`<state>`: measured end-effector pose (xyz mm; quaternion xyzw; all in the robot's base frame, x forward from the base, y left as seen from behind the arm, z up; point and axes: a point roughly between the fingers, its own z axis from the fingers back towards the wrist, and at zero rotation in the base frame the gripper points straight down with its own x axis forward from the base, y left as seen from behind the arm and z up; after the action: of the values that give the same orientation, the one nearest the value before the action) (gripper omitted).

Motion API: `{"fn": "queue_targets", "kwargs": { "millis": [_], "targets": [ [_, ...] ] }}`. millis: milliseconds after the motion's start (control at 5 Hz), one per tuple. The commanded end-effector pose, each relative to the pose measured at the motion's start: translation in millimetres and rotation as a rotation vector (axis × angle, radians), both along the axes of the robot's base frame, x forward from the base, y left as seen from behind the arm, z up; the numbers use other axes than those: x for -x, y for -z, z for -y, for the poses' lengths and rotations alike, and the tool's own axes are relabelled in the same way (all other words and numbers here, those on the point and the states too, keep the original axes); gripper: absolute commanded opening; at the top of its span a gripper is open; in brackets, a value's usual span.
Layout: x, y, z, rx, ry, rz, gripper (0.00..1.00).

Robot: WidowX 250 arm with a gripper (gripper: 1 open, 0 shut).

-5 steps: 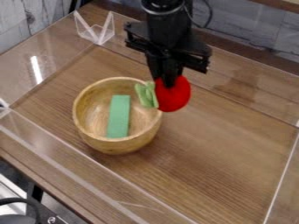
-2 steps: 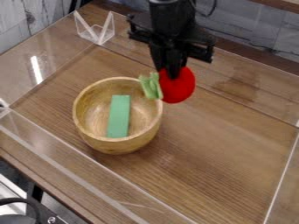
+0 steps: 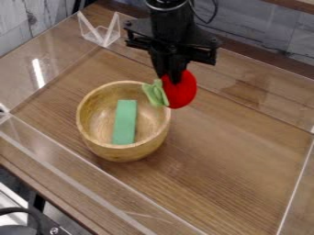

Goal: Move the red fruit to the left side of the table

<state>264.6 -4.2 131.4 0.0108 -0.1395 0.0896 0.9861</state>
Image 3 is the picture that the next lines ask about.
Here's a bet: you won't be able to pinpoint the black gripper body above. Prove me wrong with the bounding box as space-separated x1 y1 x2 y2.
124 0 220 65

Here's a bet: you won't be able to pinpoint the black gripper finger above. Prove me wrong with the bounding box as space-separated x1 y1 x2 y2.
148 49 168 77
168 54 188 84

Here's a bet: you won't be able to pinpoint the red plush fruit green leaves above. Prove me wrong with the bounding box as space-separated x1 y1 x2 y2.
141 70 198 109

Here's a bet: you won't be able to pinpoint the wooden bowl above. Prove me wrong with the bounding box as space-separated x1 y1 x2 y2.
76 81 171 162

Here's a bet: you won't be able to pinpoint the green rectangular block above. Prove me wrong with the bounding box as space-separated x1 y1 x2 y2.
112 100 137 145

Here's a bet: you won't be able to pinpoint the black metal table leg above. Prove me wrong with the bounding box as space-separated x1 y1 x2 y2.
29 191 45 212

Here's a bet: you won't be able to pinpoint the black cable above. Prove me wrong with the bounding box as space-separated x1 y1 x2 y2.
0 207 44 235

